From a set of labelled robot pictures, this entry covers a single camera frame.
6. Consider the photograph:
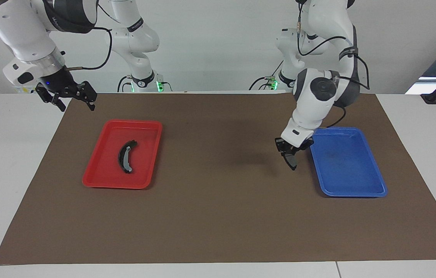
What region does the curved brake shoe silver web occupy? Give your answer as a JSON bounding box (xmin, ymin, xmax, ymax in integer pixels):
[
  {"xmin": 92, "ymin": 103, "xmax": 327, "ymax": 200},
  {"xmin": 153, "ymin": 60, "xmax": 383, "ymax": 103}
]
[{"xmin": 118, "ymin": 140, "xmax": 138, "ymax": 174}]

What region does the blue plastic tray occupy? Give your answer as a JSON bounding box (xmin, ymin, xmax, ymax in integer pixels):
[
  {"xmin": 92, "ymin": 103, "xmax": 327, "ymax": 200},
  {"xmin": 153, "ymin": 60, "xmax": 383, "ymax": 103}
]
[{"xmin": 309, "ymin": 127, "xmax": 388, "ymax": 198}]

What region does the red plastic tray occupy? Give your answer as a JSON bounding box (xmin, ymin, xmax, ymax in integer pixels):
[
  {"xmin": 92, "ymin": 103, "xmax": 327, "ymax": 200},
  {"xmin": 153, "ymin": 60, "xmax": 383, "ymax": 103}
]
[{"xmin": 82, "ymin": 119, "xmax": 163, "ymax": 190}]

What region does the brown table mat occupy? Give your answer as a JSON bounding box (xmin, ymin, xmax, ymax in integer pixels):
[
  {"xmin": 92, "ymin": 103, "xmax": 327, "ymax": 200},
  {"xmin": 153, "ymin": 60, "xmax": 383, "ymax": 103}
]
[{"xmin": 0, "ymin": 93, "xmax": 436, "ymax": 265}]

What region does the black right base cable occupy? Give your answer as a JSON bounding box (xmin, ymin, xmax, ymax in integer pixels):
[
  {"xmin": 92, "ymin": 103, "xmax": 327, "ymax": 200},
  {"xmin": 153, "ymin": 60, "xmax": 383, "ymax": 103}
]
[{"xmin": 117, "ymin": 75, "xmax": 134, "ymax": 93}]

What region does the black base cable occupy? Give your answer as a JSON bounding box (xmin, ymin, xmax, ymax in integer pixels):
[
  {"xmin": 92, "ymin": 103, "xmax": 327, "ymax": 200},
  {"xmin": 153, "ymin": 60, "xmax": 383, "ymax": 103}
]
[
  {"xmin": 249, "ymin": 60, "xmax": 285, "ymax": 92},
  {"xmin": 117, "ymin": 75, "xmax": 134, "ymax": 93}
]

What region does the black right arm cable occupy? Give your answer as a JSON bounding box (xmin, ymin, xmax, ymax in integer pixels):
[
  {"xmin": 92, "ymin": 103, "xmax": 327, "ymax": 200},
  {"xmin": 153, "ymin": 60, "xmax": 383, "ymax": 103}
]
[{"xmin": 66, "ymin": 26, "xmax": 113, "ymax": 71}]

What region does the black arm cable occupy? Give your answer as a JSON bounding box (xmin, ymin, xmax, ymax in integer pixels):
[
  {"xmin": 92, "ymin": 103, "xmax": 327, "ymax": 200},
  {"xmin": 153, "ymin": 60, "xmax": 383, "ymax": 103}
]
[
  {"xmin": 66, "ymin": 26, "xmax": 113, "ymax": 71},
  {"xmin": 296, "ymin": 2, "xmax": 371, "ymax": 90}
]

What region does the black left base cable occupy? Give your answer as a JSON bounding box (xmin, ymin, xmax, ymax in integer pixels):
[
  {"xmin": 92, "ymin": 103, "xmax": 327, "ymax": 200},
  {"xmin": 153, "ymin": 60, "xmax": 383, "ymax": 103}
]
[{"xmin": 249, "ymin": 60, "xmax": 285, "ymax": 92}]

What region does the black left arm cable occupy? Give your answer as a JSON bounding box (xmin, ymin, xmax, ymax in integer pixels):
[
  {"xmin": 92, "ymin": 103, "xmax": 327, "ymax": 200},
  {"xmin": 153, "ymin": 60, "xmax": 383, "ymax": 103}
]
[{"xmin": 296, "ymin": 2, "xmax": 371, "ymax": 90}]

